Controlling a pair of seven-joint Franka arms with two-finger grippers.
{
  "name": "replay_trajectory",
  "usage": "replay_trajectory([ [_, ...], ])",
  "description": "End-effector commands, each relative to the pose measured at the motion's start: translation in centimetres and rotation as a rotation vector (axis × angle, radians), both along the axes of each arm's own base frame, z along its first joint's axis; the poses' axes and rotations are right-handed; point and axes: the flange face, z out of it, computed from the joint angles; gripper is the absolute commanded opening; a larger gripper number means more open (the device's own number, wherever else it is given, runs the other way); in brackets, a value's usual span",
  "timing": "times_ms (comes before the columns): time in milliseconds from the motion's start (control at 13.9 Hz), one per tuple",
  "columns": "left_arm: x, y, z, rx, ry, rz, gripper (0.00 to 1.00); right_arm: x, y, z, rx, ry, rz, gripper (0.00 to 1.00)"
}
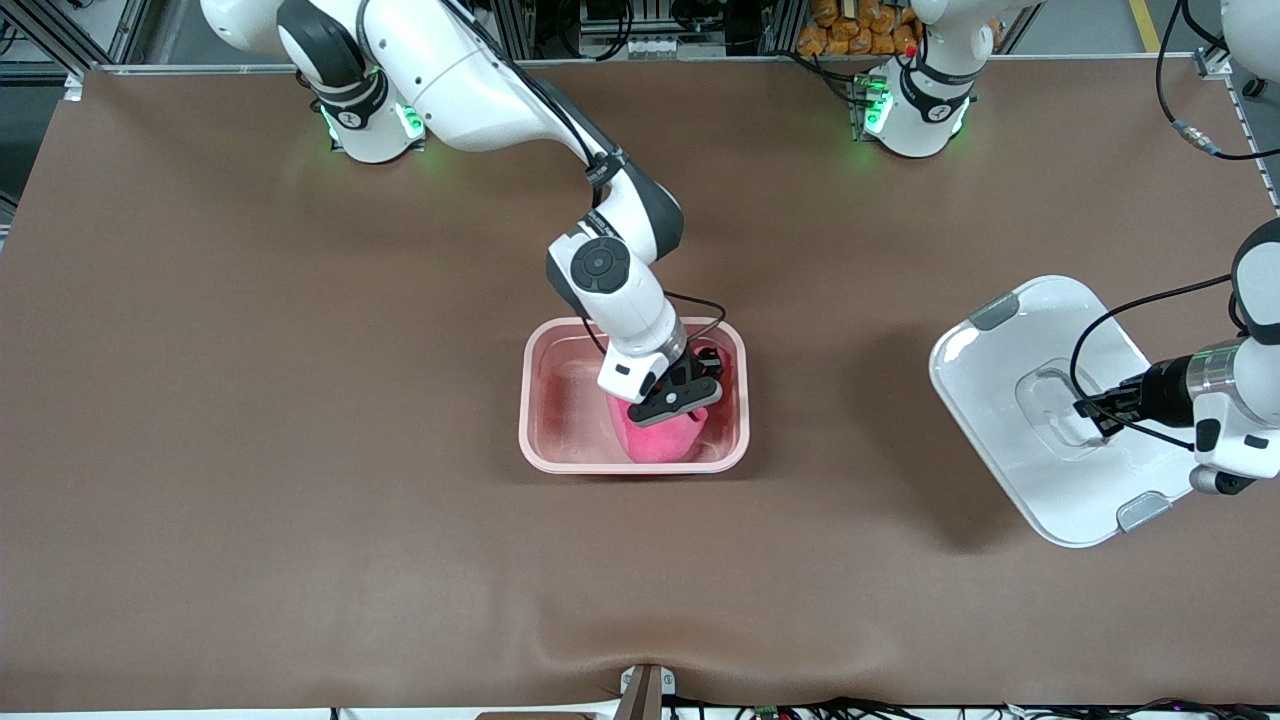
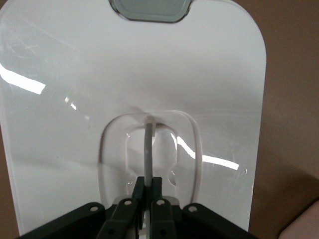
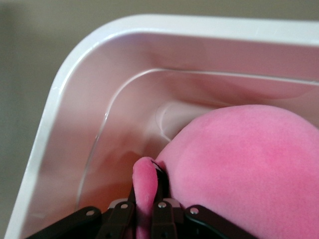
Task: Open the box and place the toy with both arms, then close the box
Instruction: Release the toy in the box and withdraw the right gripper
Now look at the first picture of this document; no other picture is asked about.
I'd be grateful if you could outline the pink plush toy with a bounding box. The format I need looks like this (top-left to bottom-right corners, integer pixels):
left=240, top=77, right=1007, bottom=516
left=610, top=395, right=711, bottom=463

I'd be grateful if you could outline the brown table mat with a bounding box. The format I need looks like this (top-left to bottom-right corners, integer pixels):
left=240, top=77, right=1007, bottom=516
left=0, top=55, right=1280, bottom=713

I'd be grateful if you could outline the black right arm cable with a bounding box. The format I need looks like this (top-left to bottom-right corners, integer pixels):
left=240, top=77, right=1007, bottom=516
left=440, top=0, right=728, bottom=356

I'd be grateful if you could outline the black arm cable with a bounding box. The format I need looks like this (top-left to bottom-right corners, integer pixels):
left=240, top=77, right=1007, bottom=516
left=1068, top=0, right=1280, bottom=456
left=440, top=0, right=728, bottom=356

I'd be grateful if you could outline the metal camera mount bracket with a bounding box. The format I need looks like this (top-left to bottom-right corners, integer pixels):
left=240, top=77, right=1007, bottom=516
left=615, top=663, right=677, bottom=720

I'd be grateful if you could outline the pink translucent plastic box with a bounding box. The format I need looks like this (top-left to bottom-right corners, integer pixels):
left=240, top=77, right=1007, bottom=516
left=519, top=316, right=751, bottom=476

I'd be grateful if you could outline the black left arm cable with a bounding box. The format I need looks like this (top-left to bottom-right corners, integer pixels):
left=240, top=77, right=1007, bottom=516
left=1068, top=0, right=1280, bottom=456

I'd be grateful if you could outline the aluminium frame post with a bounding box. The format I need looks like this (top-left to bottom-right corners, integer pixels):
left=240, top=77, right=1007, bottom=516
left=1195, top=30, right=1251, bottom=79
left=0, top=0, right=151, bottom=76

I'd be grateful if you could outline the bag of orange snacks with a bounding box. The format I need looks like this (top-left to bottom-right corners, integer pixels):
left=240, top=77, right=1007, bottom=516
left=797, top=0, right=921, bottom=57

